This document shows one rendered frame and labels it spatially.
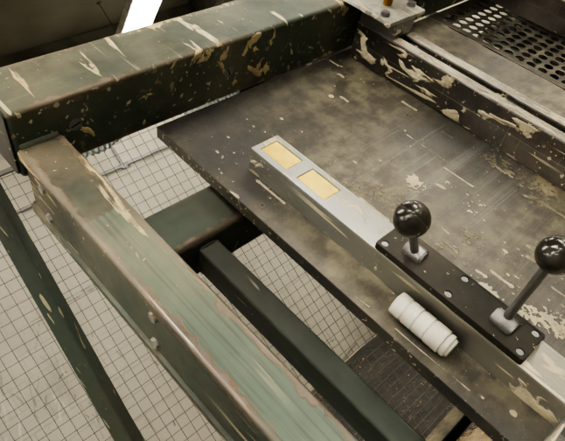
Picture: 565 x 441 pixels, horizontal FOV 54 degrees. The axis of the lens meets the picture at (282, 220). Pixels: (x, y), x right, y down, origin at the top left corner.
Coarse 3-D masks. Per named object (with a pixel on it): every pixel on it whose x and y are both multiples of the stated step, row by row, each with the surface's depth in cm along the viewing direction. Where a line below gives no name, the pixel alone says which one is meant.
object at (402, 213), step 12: (408, 204) 53; (420, 204) 53; (396, 216) 54; (408, 216) 53; (420, 216) 53; (396, 228) 54; (408, 228) 53; (420, 228) 53; (408, 252) 63; (420, 252) 62
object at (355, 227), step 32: (256, 160) 75; (288, 192) 73; (320, 224) 70; (352, 224) 67; (384, 224) 68; (352, 256) 68; (384, 256) 64; (416, 288) 62; (448, 320) 61; (480, 352) 59; (544, 352) 58; (512, 384) 58; (544, 384) 55; (544, 416) 57
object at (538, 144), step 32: (352, 0) 94; (384, 0) 94; (384, 32) 95; (384, 64) 97; (416, 64) 92; (448, 64) 92; (416, 96) 95; (448, 96) 91; (480, 96) 86; (512, 96) 87; (480, 128) 89; (512, 128) 85; (544, 128) 81; (544, 160) 83
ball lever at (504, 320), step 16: (544, 240) 52; (560, 240) 51; (544, 256) 51; (560, 256) 50; (544, 272) 53; (560, 272) 51; (528, 288) 55; (512, 304) 57; (496, 320) 58; (512, 320) 58
